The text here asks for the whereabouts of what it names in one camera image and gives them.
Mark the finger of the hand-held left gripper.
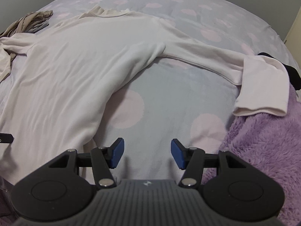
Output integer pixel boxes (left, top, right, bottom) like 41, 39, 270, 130
0, 134, 14, 144

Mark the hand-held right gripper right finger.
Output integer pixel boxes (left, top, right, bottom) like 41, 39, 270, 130
171, 138, 248, 190

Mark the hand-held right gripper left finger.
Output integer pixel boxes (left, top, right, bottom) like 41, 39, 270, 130
48, 138, 125, 189

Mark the white sweater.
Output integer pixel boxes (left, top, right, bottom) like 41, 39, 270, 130
0, 4, 290, 186

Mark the polka dot bed sheet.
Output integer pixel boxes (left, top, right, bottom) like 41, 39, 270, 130
0, 0, 301, 184

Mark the purple fuzzy blanket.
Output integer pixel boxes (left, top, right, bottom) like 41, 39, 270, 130
202, 82, 301, 226

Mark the grey garment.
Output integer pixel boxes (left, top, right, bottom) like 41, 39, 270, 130
26, 20, 50, 34

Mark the beige garment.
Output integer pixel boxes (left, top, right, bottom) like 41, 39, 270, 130
0, 10, 54, 83

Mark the black sock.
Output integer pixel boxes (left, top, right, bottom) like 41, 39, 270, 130
257, 52, 301, 87

